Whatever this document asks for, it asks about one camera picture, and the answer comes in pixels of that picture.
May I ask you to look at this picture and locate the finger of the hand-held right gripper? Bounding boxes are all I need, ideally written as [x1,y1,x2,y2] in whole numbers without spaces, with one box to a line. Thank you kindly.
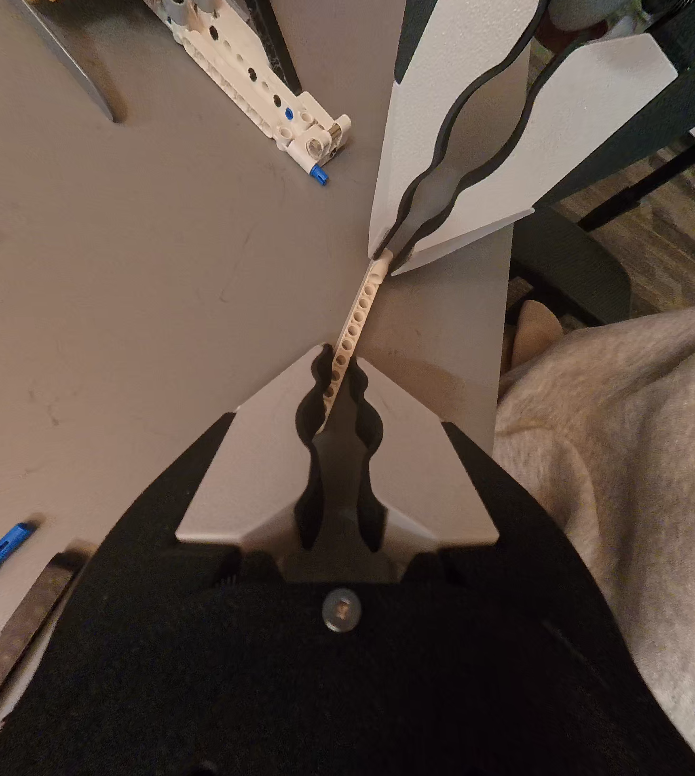
[391,33,680,278]
[368,0,547,261]

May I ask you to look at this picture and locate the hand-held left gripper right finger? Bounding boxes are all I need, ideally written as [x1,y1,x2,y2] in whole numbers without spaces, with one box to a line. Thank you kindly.
[355,356,500,574]

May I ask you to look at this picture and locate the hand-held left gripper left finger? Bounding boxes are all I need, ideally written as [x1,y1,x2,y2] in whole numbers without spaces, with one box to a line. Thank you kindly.
[175,342,333,571]

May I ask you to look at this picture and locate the long white lego beam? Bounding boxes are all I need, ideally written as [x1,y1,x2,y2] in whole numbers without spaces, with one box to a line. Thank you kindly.
[317,250,395,434]

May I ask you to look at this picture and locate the partly built lego aircraft model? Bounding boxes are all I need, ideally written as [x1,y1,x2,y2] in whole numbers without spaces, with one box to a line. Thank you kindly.
[11,0,353,183]

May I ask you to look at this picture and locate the black office chair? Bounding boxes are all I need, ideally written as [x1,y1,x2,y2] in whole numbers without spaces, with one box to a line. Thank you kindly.
[508,206,632,328]

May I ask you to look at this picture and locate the person's leg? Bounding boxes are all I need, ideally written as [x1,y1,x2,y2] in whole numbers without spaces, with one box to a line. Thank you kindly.
[502,299,566,371]

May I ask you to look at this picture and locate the long black flat bar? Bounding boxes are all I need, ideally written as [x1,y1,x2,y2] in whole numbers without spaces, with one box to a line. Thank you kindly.
[0,540,98,749]

